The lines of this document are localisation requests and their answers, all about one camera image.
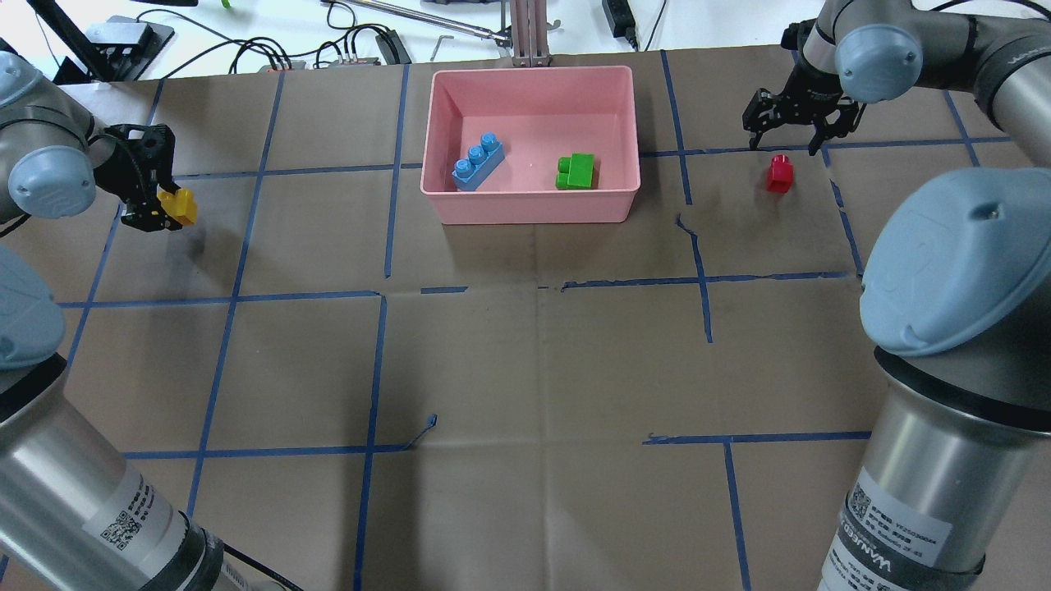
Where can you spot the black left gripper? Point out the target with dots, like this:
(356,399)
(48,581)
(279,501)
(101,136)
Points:
(123,172)

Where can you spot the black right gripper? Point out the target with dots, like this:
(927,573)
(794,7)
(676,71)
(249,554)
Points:
(810,87)

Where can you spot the yellow toy block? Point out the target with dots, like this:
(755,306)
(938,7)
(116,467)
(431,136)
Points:
(180,205)

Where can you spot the red toy block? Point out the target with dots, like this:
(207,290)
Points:
(780,174)

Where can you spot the green toy block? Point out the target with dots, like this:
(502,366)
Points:
(575,172)

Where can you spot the blue long toy block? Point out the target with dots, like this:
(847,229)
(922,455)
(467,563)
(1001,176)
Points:
(481,160)

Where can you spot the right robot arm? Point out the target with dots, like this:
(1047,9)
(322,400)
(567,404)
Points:
(955,294)

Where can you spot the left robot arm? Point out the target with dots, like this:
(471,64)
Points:
(73,510)

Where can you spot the pink plastic box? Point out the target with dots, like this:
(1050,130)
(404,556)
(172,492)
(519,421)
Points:
(540,115)

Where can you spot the black monitor stand base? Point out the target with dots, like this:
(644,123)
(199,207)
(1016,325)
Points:
(120,49)

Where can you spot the black power adapter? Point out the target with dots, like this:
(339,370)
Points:
(621,20)

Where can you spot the long metal rod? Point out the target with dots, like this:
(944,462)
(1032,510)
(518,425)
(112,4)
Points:
(440,21)

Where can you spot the aluminium frame post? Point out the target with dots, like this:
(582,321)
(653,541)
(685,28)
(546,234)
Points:
(529,34)

